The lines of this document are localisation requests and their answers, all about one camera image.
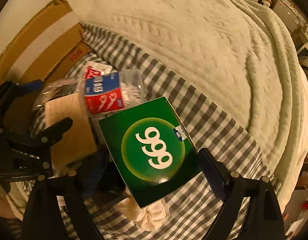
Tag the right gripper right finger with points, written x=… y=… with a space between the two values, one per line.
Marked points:
x=263 y=219

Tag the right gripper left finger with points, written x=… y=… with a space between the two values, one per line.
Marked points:
x=95 y=178

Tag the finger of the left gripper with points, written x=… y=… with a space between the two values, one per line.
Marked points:
x=44 y=140
x=9 y=91

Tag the green 999 medicine box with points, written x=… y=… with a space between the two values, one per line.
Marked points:
x=151 y=149

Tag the clear jar red blue label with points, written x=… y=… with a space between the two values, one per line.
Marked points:
x=110 y=93

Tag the tan printed paper box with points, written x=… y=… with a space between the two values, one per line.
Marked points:
x=77 y=142

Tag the crumpled white tissue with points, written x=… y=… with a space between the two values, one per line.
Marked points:
x=149 y=218

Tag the clear plastic bag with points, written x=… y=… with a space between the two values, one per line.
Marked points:
x=55 y=90

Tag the brown cardboard box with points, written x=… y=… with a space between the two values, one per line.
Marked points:
x=46 y=47

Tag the white red sachet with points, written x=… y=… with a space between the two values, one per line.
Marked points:
x=92 y=69

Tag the cream knitted blanket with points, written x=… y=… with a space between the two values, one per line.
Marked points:
x=236 y=52

